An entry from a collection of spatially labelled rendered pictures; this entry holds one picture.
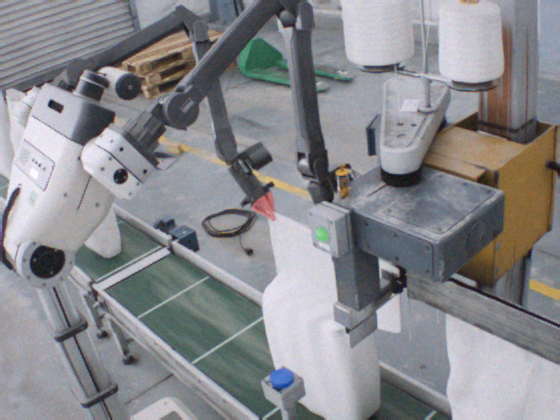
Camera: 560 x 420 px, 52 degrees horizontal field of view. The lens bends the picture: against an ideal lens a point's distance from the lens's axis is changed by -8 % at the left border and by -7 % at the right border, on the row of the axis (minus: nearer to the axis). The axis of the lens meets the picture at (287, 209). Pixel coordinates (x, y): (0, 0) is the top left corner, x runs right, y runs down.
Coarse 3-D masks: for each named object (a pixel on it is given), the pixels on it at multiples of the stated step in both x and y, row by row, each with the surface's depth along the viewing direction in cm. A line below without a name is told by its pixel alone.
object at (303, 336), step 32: (288, 224) 176; (288, 256) 184; (320, 256) 170; (288, 288) 186; (320, 288) 177; (288, 320) 184; (320, 320) 175; (384, 320) 161; (288, 352) 191; (320, 352) 178; (352, 352) 172; (320, 384) 184; (352, 384) 177; (352, 416) 184
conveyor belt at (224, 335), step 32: (128, 288) 279; (160, 288) 276; (192, 288) 273; (224, 288) 270; (160, 320) 256; (192, 320) 253; (224, 320) 251; (256, 320) 248; (192, 352) 235; (224, 352) 233; (256, 352) 231; (224, 384) 218; (256, 384) 216; (384, 384) 207; (320, 416) 199; (384, 416) 195; (416, 416) 192
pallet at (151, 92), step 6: (234, 60) 710; (180, 66) 704; (234, 66) 712; (168, 72) 690; (174, 72) 686; (162, 78) 677; (174, 78) 666; (180, 78) 709; (144, 84) 664; (156, 84) 654; (162, 84) 696; (144, 90) 654; (150, 90) 651; (156, 90) 656; (168, 90) 668; (150, 96) 654; (156, 96) 659
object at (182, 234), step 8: (168, 216) 326; (160, 224) 329; (168, 224) 323; (168, 232) 319; (176, 232) 316; (184, 232) 314; (192, 232) 314; (176, 240) 311; (184, 240) 312; (192, 240) 316; (192, 248) 317
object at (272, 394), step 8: (280, 368) 157; (296, 376) 153; (264, 384) 153; (296, 384) 151; (304, 384) 153; (264, 392) 155; (272, 392) 151; (280, 392) 149; (288, 392) 150; (296, 392) 152; (304, 392) 154; (272, 400) 154; (280, 400) 150; (288, 400) 151; (296, 400) 153
